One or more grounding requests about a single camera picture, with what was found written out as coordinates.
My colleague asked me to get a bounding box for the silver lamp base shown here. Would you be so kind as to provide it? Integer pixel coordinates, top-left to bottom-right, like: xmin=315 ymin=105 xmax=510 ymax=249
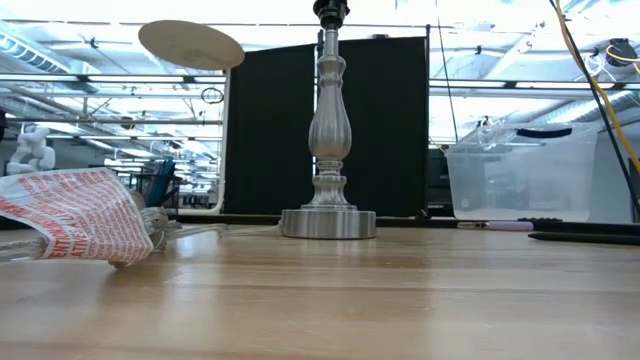
xmin=279 ymin=0 xmax=377 ymax=240

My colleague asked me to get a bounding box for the black partition panel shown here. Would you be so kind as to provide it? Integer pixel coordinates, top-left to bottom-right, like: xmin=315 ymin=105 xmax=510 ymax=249
xmin=223 ymin=35 xmax=430 ymax=217

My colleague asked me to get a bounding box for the black cup with blue item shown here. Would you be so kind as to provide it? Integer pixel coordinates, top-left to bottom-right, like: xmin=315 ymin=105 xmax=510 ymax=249
xmin=130 ymin=158 xmax=182 ymax=211

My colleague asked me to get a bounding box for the white desk lamp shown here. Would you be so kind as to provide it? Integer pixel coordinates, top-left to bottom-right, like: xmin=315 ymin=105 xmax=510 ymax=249
xmin=138 ymin=19 xmax=246 ymax=216

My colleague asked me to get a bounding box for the clear plastic storage bin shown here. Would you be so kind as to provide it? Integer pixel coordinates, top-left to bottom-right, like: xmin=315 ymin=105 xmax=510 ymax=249
xmin=444 ymin=122 xmax=600 ymax=223

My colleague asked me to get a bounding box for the red white warning tag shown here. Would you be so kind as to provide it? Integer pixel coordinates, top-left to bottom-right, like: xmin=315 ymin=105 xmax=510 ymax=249
xmin=0 ymin=167 xmax=155 ymax=266

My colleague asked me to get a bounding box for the black pen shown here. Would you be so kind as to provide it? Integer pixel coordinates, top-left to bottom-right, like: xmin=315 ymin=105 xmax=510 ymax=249
xmin=528 ymin=231 xmax=640 ymax=247

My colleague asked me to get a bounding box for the black aluminium frame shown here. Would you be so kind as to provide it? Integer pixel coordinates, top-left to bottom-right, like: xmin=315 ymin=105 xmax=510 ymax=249
xmin=0 ymin=213 xmax=640 ymax=236

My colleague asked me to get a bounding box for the clear lamp cord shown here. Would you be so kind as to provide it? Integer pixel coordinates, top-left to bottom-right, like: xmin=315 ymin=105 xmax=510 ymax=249
xmin=0 ymin=204 xmax=281 ymax=264

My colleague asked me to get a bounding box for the black hanging cable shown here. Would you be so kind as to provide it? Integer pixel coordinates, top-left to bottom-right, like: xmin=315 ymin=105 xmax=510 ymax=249
xmin=547 ymin=0 xmax=640 ymax=221

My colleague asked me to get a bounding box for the yellow cable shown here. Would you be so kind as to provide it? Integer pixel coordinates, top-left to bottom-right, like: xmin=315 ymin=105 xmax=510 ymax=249
xmin=552 ymin=0 xmax=640 ymax=174

